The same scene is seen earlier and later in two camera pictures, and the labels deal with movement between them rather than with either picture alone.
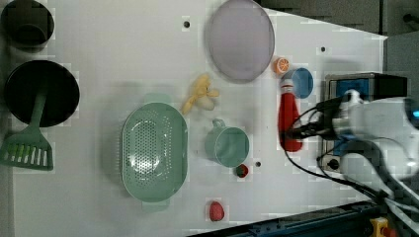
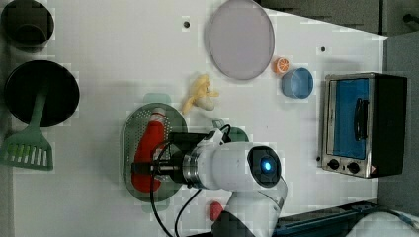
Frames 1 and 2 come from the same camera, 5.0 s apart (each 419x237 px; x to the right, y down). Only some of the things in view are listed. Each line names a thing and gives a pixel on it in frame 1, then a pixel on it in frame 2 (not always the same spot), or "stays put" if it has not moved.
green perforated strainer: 154,152 stays put
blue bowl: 302,81 stays put
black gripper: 327,109 -> 180,143
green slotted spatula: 29,149 stays put
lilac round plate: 241,40 stays put
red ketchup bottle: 289,115 -> 152,138
